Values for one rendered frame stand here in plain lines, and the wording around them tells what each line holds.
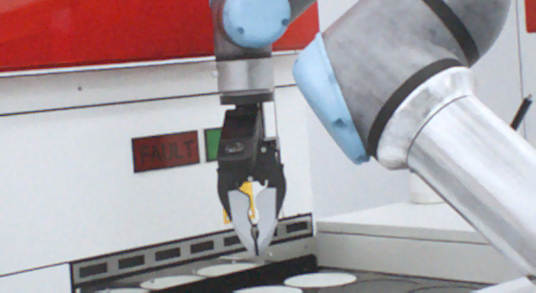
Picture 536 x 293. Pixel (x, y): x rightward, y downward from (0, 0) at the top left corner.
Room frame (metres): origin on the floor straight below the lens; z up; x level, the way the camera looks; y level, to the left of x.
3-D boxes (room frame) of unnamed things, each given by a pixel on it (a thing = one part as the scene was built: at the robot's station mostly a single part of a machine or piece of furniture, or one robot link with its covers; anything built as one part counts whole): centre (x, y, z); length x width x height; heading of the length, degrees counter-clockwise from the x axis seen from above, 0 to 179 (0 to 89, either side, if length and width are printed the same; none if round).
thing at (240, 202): (1.65, -0.03, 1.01); 0.06 x 0.03 x 0.09; 172
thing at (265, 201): (1.64, -0.06, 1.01); 0.06 x 0.03 x 0.09; 172
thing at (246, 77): (1.64, -0.04, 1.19); 0.08 x 0.08 x 0.05
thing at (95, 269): (1.75, 0.03, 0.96); 0.44 x 0.01 x 0.02; 131
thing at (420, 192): (2.01, -0.34, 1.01); 0.07 x 0.07 x 0.10
